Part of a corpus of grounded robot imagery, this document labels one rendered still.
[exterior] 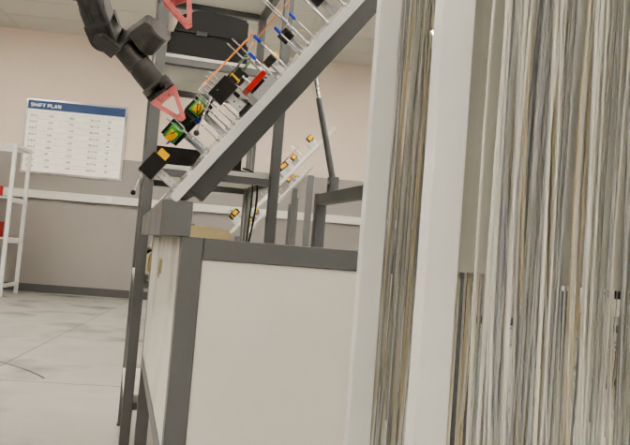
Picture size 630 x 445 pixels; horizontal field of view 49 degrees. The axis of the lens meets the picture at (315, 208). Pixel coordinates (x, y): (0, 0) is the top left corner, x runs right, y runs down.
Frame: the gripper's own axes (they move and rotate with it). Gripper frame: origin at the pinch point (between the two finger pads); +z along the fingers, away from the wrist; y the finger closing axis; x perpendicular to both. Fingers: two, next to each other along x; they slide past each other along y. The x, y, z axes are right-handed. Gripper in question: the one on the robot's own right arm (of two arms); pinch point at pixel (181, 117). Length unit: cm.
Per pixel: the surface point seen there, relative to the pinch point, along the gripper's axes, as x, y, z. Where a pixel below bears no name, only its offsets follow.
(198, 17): -27, 105, -30
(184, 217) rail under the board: 10.6, -35.9, 16.2
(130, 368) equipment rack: 68, 78, 52
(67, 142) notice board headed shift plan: 139, 759, -99
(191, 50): -18, 102, -22
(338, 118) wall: -155, 754, 89
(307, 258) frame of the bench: -2, -34, 37
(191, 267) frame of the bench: 15.2, -36.9, 24.0
